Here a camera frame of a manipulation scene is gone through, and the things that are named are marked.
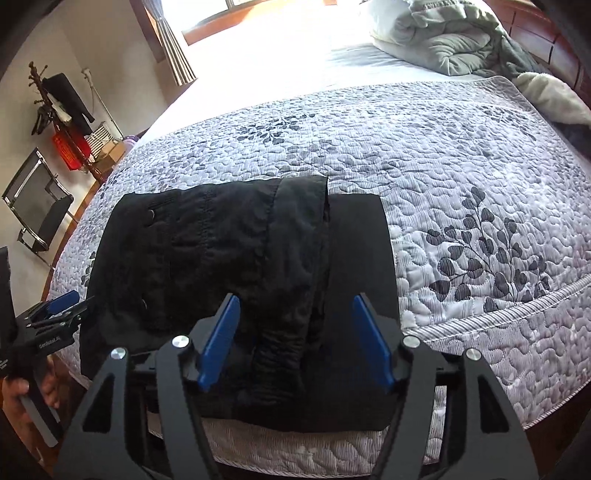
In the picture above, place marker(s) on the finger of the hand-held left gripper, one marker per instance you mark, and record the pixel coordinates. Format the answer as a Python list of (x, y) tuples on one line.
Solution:
[(69, 316), (62, 302)]

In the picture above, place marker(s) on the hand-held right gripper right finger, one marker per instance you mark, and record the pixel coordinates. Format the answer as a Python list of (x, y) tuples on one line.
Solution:
[(374, 344)]

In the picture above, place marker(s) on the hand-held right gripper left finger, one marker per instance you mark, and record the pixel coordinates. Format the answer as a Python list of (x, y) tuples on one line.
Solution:
[(219, 344)]

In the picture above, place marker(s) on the black quilted jacket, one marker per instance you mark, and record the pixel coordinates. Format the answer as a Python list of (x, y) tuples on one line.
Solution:
[(184, 258)]

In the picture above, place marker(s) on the person's left hand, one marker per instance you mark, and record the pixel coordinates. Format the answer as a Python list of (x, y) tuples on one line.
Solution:
[(51, 390)]

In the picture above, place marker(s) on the cardboard box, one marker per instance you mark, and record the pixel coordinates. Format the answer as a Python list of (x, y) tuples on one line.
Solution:
[(108, 168), (113, 150)]

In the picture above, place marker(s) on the red bag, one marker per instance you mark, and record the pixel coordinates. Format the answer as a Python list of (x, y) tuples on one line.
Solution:
[(69, 150)]

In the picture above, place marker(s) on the white slatted basket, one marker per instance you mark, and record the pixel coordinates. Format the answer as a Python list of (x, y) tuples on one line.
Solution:
[(101, 136)]

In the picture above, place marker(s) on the pink round object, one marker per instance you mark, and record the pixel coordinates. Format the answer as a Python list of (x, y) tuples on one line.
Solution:
[(135, 141)]

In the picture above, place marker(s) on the black clothes hangers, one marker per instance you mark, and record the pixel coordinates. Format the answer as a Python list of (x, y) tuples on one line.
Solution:
[(41, 120)]

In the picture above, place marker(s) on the grey floral quilted bedspread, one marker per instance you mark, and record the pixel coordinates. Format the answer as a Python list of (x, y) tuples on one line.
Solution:
[(461, 161)]

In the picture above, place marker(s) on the black hanging garment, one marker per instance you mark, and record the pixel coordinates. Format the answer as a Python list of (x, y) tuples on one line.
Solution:
[(69, 99)]

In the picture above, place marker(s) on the white thin pole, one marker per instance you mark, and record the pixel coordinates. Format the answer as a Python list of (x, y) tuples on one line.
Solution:
[(99, 99)]

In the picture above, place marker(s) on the wooden coat rack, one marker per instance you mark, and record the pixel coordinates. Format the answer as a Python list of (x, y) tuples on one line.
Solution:
[(44, 92)]

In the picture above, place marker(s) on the pale bed sheet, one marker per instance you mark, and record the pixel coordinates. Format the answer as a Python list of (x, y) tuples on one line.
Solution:
[(258, 87)]

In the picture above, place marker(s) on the grey striped curtain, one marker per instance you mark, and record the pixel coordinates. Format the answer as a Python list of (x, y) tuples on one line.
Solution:
[(178, 55)]

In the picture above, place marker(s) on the wooden framed window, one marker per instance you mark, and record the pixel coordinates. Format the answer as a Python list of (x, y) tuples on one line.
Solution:
[(152, 41)]

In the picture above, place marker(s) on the grey folded comforter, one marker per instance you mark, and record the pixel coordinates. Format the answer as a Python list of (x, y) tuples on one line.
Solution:
[(452, 50)]

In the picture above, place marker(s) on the white plush blanket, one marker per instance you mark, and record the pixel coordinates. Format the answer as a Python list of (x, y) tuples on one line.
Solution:
[(554, 97)]

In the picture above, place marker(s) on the wooden headboard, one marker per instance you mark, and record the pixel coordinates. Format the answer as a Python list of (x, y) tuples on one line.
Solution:
[(545, 41)]

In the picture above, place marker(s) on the black metal frame chair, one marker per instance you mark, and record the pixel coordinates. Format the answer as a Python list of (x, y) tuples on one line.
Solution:
[(51, 217)]

